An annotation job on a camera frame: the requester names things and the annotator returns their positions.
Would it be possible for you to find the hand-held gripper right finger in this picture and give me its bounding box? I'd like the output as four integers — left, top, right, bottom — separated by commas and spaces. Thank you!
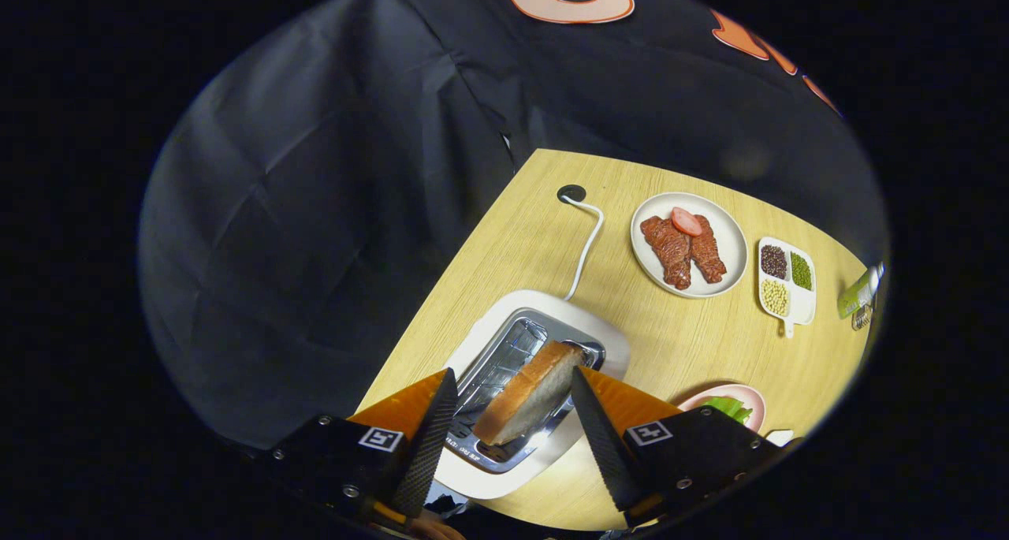
569, 365, 789, 529

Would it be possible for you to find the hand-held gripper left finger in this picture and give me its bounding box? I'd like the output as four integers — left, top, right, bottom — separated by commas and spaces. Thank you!
268, 368, 460, 529

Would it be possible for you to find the toasted bread slice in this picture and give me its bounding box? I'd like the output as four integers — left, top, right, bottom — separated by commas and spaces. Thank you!
471, 341, 586, 447

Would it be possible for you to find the green lettuce leaf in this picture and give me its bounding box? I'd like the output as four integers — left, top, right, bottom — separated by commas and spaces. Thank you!
698, 397, 754, 425

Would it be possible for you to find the pink round plate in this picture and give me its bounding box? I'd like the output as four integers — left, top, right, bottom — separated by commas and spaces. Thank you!
678, 383, 767, 434

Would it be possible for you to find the white toaster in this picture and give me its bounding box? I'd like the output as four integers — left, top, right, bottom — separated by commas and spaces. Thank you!
430, 289, 631, 500

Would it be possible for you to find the brown meat piece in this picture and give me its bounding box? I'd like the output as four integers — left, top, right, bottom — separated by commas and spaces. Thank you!
690, 214, 728, 285
639, 215, 692, 291

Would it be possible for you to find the pile of yellow soybeans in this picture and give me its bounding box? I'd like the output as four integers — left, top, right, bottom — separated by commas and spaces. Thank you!
761, 279, 790, 317

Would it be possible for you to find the white round plate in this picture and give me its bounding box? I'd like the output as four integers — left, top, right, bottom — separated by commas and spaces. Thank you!
630, 192, 749, 300

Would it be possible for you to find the white divided dish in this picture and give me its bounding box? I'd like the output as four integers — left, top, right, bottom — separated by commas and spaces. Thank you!
757, 236, 817, 340

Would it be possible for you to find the black backdrop cloth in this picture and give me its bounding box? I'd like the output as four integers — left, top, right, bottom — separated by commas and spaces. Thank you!
138, 0, 888, 454

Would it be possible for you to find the silver bottle with green label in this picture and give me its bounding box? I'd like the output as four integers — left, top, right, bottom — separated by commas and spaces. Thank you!
837, 263, 885, 320

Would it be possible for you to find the white toaster cable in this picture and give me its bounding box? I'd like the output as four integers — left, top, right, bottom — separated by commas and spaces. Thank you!
561, 195, 605, 302

